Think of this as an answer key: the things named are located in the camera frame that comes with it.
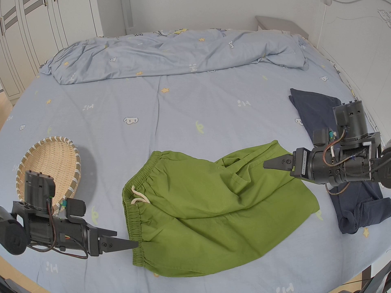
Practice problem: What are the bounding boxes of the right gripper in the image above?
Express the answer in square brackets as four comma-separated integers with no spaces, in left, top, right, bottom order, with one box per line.
[263,147,371,186]

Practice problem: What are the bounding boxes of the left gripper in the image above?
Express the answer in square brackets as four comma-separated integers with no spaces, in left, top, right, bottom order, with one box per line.
[27,214,140,257]

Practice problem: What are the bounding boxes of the green shorts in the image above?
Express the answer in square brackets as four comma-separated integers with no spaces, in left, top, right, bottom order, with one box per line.
[122,139,320,278]

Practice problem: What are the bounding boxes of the dark blue garment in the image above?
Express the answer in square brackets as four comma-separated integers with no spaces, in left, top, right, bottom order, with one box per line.
[289,88,391,235]

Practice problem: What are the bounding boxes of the bed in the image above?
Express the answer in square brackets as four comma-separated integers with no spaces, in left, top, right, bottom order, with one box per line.
[0,0,391,293]

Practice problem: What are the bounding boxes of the round woven basket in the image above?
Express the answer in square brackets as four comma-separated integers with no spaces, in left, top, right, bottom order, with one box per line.
[16,136,81,216]

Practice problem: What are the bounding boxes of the grey bedside table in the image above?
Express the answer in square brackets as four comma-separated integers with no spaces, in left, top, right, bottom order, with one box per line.
[255,15,309,39]

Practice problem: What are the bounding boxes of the pale blue quilt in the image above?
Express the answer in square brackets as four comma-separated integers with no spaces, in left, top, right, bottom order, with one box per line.
[39,28,309,85]

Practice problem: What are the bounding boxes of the white wardrobe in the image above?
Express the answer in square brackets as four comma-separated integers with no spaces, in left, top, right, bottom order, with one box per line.
[0,0,103,106]

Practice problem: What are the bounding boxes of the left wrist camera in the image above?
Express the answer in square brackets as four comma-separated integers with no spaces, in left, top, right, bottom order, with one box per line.
[59,198,92,228]

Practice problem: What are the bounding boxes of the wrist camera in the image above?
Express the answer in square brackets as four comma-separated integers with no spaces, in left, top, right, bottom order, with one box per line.
[59,198,92,228]
[312,128,338,152]

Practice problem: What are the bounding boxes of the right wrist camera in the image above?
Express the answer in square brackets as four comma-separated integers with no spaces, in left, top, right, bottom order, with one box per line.
[312,128,338,152]

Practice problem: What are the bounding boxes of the white cord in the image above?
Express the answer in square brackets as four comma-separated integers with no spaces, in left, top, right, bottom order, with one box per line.
[316,3,330,49]

